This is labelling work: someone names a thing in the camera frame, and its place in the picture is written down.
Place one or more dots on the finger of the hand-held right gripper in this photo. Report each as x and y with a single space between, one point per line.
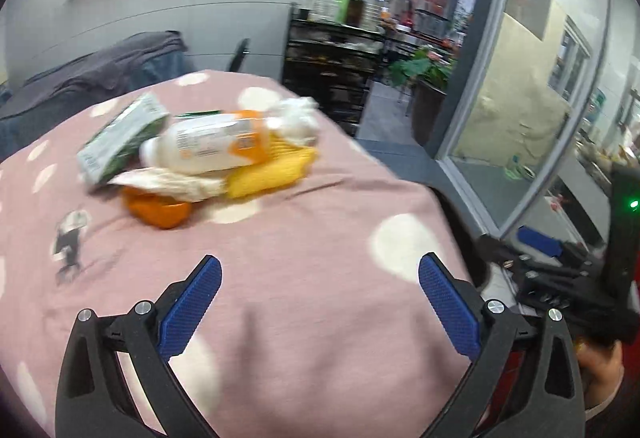
555 290
540 241

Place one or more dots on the black shelf rack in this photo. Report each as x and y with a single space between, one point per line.
330 68

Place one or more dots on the yellow ribbed wrapper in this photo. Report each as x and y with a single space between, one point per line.
270 174

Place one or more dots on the grey glass door frame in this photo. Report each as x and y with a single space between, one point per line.
480 43

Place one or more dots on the person's right hand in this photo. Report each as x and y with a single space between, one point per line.
600 368

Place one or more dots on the white bottle with orange label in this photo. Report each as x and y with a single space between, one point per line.
210 143

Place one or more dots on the green and white packet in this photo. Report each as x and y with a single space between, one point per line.
120 138

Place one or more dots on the crumpled white tissue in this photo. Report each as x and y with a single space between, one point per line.
300 121

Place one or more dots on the pink polka dot blanket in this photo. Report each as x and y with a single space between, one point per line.
310 268

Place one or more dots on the grey cloth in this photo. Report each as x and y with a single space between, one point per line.
100 68

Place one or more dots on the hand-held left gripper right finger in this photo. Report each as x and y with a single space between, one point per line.
447 313

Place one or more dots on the thin green strip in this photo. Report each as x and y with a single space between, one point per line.
200 113

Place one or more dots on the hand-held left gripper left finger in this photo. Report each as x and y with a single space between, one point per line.
192 308

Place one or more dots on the dark brown bottle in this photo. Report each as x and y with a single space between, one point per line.
355 8

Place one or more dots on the crumpled beige paper wrapper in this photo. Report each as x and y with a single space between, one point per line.
170 183

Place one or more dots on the green potted plant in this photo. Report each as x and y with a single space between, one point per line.
425 68

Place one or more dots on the red garment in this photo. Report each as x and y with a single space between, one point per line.
505 388

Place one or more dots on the black chair back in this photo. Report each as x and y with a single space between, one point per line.
240 54

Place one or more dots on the blue sofa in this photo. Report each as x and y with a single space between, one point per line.
167 66

